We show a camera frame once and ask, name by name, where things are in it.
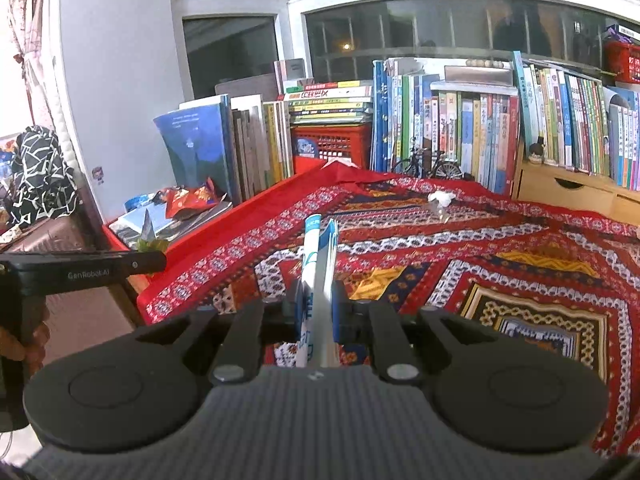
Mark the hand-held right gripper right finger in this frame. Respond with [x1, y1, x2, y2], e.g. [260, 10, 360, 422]
[331, 280, 496, 385]

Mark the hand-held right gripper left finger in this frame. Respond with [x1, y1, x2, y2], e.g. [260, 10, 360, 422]
[134, 280, 307, 385]

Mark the white blue packet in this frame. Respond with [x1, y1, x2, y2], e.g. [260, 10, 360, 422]
[295, 214, 341, 368]

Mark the silver green wrapper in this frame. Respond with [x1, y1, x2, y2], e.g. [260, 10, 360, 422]
[136, 207, 170, 256]

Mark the person's left hand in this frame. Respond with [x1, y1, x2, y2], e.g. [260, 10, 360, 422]
[0, 309, 51, 378]

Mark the pink suitcase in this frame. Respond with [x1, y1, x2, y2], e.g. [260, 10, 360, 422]
[0, 215, 146, 366]

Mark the black white patterned bag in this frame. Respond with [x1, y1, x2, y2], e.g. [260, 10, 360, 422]
[10, 125, 78, 226]

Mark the red patterned tablecloth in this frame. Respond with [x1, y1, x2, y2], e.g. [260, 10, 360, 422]
[137, 162, 640, 456]

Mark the colourful clutter pile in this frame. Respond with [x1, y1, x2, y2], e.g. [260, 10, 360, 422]
[0, 135, 21, 231]

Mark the red snack wrapper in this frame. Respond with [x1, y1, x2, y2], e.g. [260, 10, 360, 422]
[159, 179, 223, 219]

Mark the crumpled white tissue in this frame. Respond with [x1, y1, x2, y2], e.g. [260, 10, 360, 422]
[426, 191, 457, 223]

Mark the large blue book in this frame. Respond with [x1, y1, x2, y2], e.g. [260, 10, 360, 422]
[152, 95, 236, 206]

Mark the row of tall thin books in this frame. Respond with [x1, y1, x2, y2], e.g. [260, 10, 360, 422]
[230, 100, 296, 201]

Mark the red plastic crate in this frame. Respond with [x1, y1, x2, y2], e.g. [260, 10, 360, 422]
[290, 122, 373, 171]

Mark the miniature black bicycle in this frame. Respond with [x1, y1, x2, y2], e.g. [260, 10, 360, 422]
[391, 149, 463, 180]

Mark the flat stack of books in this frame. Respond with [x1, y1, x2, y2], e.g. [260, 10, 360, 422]
[282, 80, 375, 126]

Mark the row of blue green books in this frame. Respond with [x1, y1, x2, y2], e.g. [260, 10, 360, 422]
[371, 57, 523, 196]

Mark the pink curtain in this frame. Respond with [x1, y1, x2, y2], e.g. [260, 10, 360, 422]
[0, 0, 56, 126]

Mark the wooden drawer box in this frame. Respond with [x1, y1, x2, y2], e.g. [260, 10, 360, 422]
[511, 150, 640, 226]

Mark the silver box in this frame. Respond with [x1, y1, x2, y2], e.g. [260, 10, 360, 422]
[444, 65, 516, 85]

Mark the row of books on drawer box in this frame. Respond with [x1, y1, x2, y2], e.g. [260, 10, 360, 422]
[512, 50, 640, 191]

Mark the red basket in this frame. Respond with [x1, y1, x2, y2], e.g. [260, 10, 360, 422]
[602, 40, 640, 85]

